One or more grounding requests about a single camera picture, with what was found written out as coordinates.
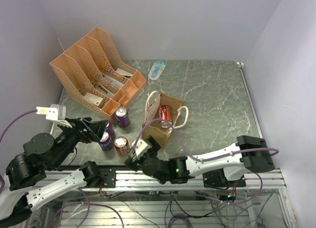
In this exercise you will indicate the white red box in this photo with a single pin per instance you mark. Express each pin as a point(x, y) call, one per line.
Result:
point(94, 99)

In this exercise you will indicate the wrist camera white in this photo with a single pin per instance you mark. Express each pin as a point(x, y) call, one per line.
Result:
point(141, 147)
point(55, 113)

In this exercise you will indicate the canvas bag brown printed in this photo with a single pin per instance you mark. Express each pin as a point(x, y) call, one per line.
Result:
point(152, 127)

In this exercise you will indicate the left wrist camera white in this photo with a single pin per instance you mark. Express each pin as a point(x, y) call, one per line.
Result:
point(55, 113)

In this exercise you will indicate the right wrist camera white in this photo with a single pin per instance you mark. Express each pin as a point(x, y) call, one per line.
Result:
point(141, 147)

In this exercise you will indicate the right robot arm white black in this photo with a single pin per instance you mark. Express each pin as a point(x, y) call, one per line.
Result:
point(221, 168)

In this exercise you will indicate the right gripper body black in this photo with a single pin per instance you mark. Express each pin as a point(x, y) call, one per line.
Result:
point(156, 146)

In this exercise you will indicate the blue white blister pack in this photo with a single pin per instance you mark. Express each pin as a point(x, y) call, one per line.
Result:
point(156, 70)

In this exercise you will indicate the red soda can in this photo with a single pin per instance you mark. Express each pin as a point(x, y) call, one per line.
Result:
point(122, 146)
point(165, 116)

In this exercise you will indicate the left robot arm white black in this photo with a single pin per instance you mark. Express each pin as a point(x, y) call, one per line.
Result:
point(18, 199)

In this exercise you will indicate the purple soda can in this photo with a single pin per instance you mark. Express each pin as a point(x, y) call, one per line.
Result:
point(122, 117)
point(106, 142)
point(109, 128)

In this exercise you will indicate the white box in organizer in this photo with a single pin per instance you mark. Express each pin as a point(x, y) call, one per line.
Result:
point(124, 73)

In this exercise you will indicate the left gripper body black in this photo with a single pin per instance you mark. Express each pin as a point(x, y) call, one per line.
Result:
point(69, 136)

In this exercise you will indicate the orange plastic file organizer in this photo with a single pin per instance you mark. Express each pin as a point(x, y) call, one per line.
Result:
point(90, 66)

